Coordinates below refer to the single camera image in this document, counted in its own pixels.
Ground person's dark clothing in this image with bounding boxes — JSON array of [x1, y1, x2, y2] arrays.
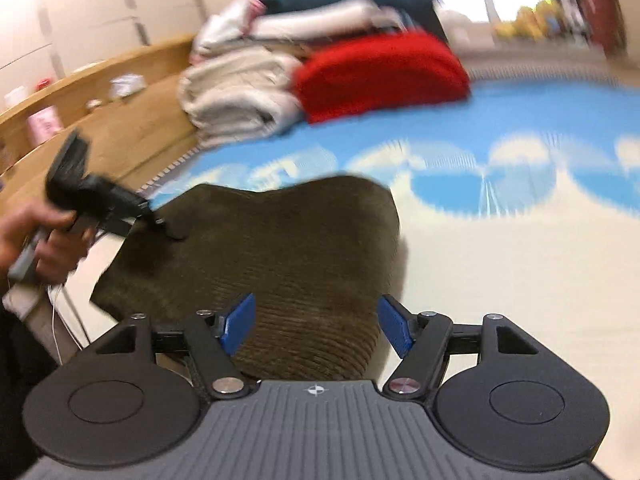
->
[[0, 304, 57, 466]]

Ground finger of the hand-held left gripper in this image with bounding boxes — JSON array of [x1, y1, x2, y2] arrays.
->
[[131, 199, 192, 242]]

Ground white wardrobe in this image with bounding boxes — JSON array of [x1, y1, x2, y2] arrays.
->
[[0, 0, 213, 106]]

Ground wooden bed headboard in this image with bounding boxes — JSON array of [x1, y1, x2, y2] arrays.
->
[[0, 32, 207, 202]]

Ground white pink folded bedding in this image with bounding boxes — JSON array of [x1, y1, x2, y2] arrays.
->
[[191, 0, 407, 63]]

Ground cream folded blanket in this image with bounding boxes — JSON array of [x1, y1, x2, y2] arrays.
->
[[177, 47, 307, 150]]

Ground yellow toys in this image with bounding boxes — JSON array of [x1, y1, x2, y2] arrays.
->
[[492, 1, 568, 42]]

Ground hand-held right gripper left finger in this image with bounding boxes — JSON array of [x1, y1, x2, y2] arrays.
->
[[92, 293, 258, 402]]

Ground red folded blanket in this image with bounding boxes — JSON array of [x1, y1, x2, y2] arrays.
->
[[292, 30, 473, 126]]

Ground white cable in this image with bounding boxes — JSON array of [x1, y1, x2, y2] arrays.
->
[[46, 284, 87, 367]]

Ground blue white printed bed sheet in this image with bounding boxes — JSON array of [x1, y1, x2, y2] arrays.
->
[[142, 55, 640, 376]]

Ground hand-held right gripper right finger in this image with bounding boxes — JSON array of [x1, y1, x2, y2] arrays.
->
[[377, 294, 548, 404]]

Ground red object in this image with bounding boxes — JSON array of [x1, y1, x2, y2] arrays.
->
[[581, 0, 629, 57]]

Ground pink box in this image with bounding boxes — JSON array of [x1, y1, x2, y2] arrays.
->
[[27, 106, 64, 144]]

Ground brown corduroy pants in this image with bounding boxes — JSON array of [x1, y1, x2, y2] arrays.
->
[[89, 176, 402, 382]]

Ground white crumpled packet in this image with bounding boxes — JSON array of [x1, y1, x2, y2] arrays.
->
[[107, 73, 144, 98]]

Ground person's left hand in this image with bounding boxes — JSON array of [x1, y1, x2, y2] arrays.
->
[[0, 201, 97, 287]]

